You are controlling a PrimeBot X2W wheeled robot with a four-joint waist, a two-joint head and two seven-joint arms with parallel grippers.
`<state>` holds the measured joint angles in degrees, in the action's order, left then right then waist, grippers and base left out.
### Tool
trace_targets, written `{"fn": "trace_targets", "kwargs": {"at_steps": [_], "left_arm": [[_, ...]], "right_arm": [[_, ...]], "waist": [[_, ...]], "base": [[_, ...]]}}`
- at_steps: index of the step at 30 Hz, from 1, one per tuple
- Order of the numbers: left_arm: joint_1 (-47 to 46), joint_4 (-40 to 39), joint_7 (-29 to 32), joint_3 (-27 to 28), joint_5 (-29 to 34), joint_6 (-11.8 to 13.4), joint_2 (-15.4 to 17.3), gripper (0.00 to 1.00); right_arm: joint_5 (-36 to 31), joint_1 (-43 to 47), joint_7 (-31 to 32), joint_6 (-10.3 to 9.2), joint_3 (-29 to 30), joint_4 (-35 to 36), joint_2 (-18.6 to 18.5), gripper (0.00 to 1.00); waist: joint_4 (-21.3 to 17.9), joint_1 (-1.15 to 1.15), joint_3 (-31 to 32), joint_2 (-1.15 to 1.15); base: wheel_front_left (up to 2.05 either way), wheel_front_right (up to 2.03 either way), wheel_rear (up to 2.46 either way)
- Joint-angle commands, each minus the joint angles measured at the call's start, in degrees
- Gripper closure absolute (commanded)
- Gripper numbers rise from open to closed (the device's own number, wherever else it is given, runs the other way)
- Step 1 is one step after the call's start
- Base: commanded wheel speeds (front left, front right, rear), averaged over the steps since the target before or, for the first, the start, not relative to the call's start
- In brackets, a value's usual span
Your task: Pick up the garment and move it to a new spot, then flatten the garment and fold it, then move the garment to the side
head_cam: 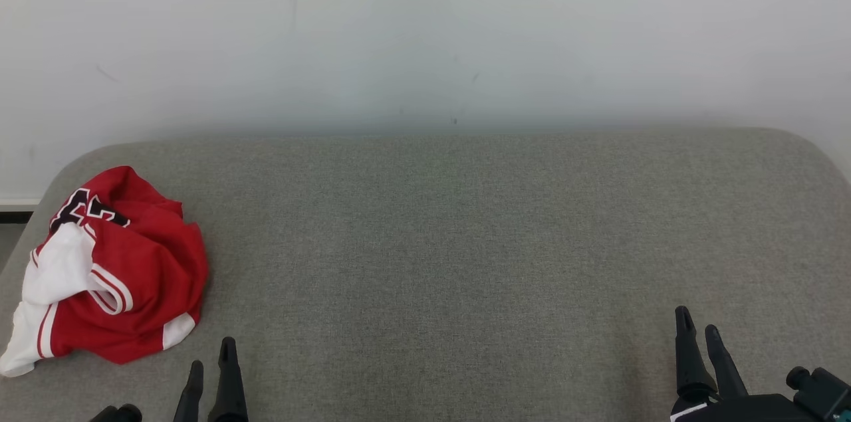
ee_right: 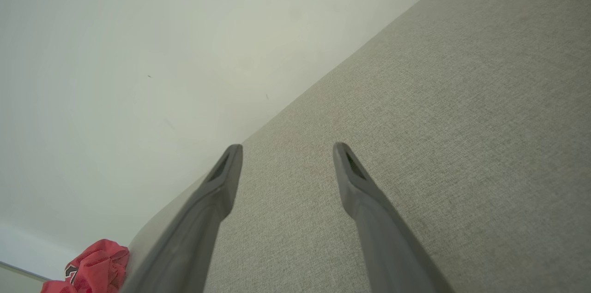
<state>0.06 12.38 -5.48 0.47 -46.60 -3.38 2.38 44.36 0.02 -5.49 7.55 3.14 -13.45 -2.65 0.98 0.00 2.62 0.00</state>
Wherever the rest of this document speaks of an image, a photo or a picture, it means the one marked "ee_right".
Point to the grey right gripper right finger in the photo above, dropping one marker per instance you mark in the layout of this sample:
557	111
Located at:
392	247

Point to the grey fabric sofa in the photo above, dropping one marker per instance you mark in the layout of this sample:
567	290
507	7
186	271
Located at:
461	145

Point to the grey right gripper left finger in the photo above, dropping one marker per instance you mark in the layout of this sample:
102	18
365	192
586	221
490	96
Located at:
194	237

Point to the red jersey with black print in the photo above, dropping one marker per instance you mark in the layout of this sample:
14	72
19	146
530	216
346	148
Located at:
99	265

